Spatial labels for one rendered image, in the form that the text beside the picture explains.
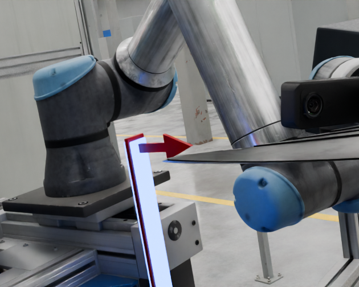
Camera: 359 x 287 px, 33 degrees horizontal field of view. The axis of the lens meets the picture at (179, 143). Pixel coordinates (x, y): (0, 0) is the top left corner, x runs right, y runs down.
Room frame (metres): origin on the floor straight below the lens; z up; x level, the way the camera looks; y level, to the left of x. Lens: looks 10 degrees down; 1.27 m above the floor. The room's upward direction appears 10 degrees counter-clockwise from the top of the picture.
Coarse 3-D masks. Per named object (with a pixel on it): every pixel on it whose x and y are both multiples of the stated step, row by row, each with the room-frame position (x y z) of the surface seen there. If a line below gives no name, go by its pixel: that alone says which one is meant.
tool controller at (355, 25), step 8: (328, 24) 1.06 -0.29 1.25; (336, 24) 1.06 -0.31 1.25; (344, 24) 1.07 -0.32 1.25; (352, 24) 1.08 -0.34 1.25; (320, 32) 1.03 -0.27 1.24; (328, 32) 1.02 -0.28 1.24; (336, 32) 1.01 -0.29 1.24; (344, 32) 1.00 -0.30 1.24; (352, 32) 1.00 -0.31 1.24; (320, 40) 1.03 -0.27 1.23; (328, 40) 1.02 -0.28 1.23; (336, 40) 1.01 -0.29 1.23; (344, 40) 1.00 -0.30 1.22; (352, 40) 1.00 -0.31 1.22; (320, 48) 1.03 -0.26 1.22; (328, 48) 1.02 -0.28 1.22; (336, 48) 1.01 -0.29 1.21; (344, 48) 1.00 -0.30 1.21; (352, 48) 1.00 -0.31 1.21; (320, 56) 1.03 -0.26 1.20; (328, 56) 1.02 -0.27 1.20; (336, 56) 1.01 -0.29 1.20; (352, 56) 1.00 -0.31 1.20; (312, 64) 1.04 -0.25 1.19; (312, 128) 1.05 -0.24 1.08
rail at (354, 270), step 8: (336, 264) 0.95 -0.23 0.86; (344, 264) 0.95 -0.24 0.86; (352, 264) 0.94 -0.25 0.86; (328, 272) 0.93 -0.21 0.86; (336, 272) 0.92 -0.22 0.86; (344, 272) 0.92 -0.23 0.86; (352, 272) 0.91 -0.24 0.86; (320, 280) 0.90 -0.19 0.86; (328, 280) 0.90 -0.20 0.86; (336, 280) 0.89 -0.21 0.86; (344, 280) 0.89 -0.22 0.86; (352, 280) 0.91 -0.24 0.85
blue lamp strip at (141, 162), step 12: (132, 144) 0.54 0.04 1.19; (132, 156) 0.54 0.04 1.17; (144, 156) 0.55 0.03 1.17; (144, 168) 0.54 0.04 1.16; (144, 180) 0.54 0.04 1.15; (144, 192) 0.54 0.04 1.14; (144, 204) 0.54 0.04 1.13; (156, 204) 0.55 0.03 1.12; (144, 216) 0.54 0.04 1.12; (156, 216) 0.55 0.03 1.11; (156, 228) 0.54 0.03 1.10; (156, 240) 0.54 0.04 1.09; (156, 252) 0.54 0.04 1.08; (156, 264) 0.54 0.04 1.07; (156, 276) 0.54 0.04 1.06; (168, 276) 0.55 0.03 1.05
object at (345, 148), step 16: (352, 128) 0.43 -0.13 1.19; (272, 144) 0.44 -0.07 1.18; (288, 144) 0.43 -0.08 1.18; (304, 144) 0.41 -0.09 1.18; (320, 144) 0.40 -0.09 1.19; (336, 144) 0.39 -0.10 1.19; (352, 144) 0.38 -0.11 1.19; (176, 160) 0.40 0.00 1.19; (192, 160) 0.39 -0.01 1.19; (208, 160) 0.39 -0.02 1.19; (224, 160) 0.39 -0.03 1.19; (240, 160) 0.38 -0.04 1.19; (256, 160) 0.38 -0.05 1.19; (272, 160) 0.37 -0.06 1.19; (288, 160) 0.37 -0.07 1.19; (304, 160) 0.36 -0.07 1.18; (320, 160) 0.36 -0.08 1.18; (336, 160) 0.36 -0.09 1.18
